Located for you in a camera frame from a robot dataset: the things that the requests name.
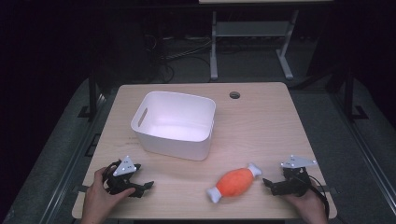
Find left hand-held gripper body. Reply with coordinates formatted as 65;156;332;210
102;155;145;196

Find orange plush meat toy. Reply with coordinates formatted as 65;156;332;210
205;162;263;204

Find black metal stand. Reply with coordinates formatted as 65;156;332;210
341;66;370;123
78;59;101;121

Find bundle of floor cables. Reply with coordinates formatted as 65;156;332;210
142;33;213;84

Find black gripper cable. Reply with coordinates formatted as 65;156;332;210
307;175;331;219

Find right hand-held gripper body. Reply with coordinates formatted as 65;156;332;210
277;154;318;198

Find white plastic storage bin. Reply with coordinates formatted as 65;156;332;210
130;91;217;161

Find person's right hand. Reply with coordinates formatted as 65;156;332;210
281;181;329;219

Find person's left hand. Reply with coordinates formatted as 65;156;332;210
81;167;136;220

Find grey metal table frame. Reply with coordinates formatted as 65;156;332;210
209;8;301;81

